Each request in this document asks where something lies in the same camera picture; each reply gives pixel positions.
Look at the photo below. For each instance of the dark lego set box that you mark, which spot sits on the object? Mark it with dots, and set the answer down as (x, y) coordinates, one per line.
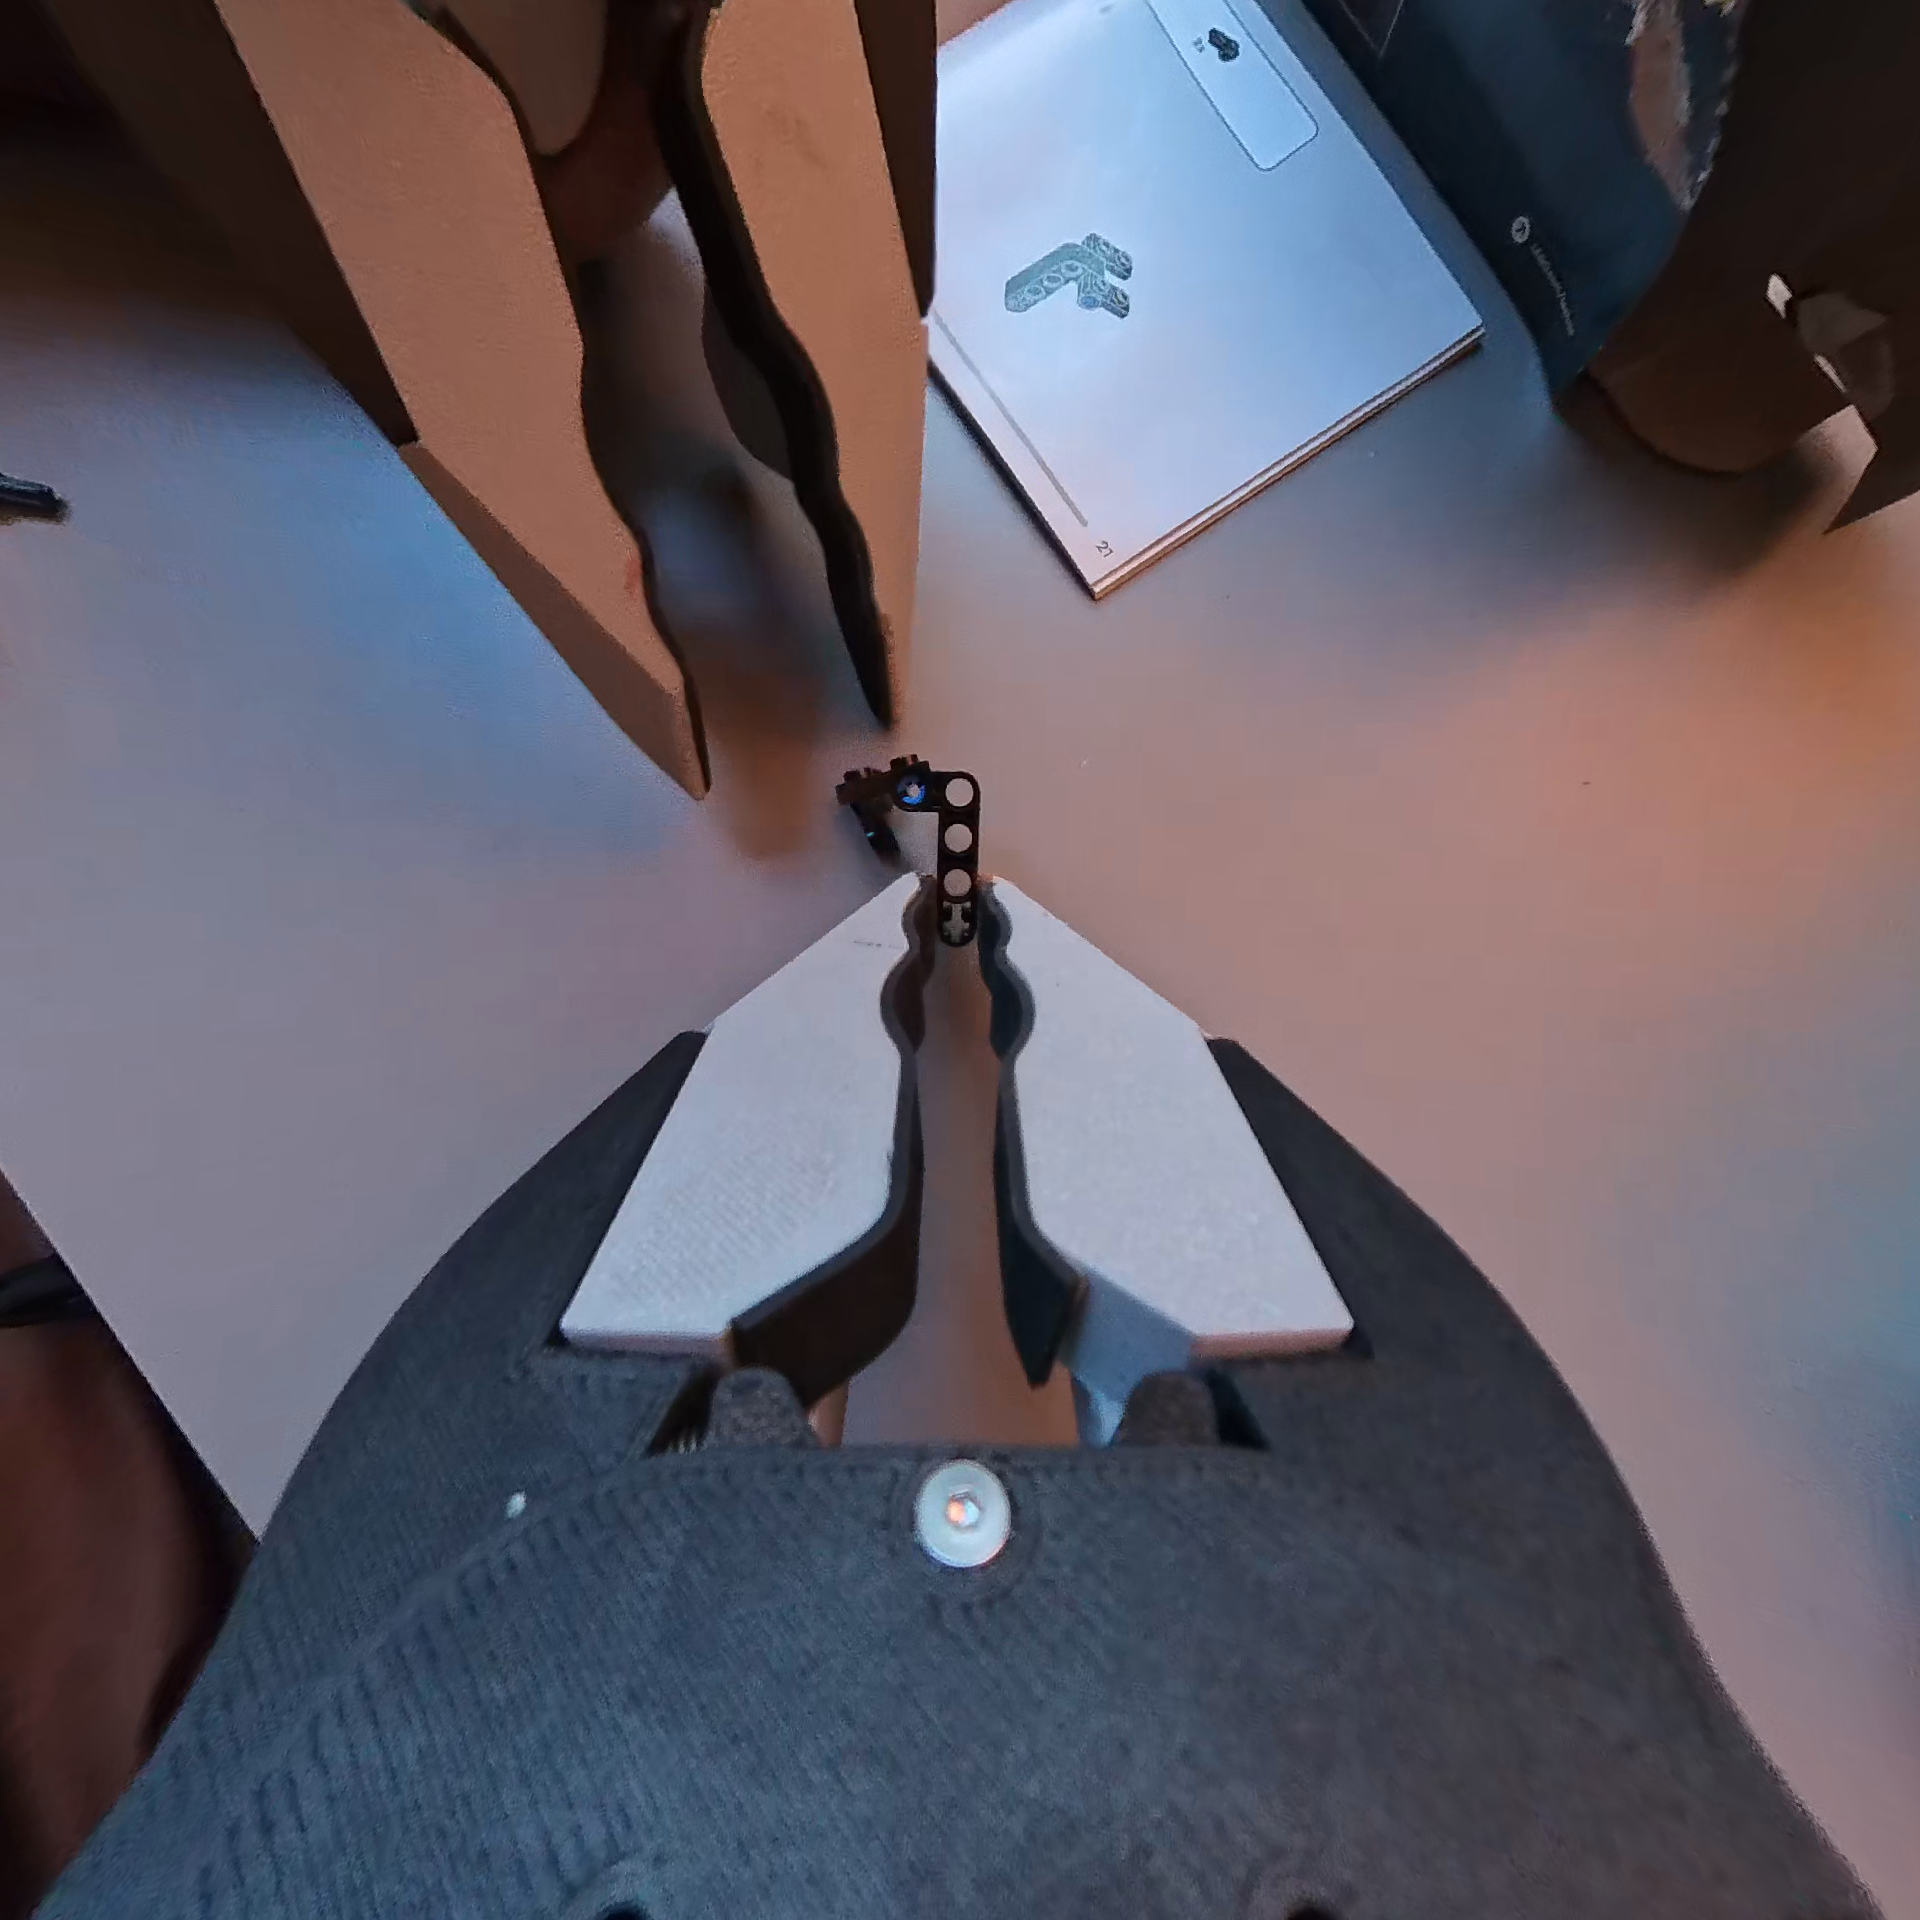
(1501, 149)

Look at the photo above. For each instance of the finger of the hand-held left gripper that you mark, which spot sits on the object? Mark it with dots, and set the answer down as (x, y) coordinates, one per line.
(842, 303)
(451, 303)

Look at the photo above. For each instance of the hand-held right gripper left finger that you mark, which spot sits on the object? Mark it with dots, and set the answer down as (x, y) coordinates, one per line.
(751, 1184)

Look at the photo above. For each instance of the small black lego piece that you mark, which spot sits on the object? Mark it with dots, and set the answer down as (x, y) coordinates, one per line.
(29, 497)

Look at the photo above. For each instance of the white lego instruction booklet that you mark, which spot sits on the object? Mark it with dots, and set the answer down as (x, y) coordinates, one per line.
(1201, 344)

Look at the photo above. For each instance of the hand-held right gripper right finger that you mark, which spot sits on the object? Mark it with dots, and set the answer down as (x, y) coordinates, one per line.
(1155, 1184)

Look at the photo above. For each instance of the black lego beam assembly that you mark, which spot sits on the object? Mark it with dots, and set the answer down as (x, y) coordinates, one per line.
(956, 843)

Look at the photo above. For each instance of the person's left hand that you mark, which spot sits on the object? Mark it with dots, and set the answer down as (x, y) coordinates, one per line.
(615, 179)

